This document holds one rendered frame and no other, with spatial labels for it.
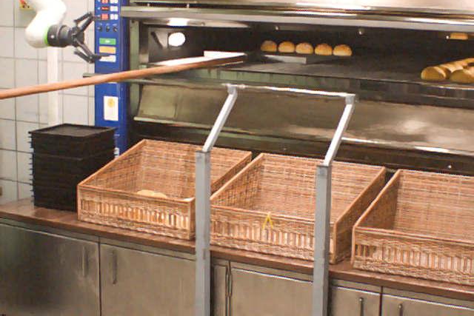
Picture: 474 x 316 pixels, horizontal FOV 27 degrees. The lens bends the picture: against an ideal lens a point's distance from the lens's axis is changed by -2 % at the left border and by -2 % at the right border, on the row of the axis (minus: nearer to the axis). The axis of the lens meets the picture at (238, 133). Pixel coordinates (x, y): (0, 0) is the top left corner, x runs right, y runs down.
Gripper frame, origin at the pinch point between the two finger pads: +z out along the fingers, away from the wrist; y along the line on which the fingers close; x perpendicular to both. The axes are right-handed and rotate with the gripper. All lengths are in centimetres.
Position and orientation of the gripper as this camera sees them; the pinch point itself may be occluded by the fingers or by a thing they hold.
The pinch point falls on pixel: (105, 38)
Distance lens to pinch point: 382.5
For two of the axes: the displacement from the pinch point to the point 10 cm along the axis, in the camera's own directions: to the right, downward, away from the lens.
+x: -5.1, 1.4, -8.5
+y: -0.1, 9.9, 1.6
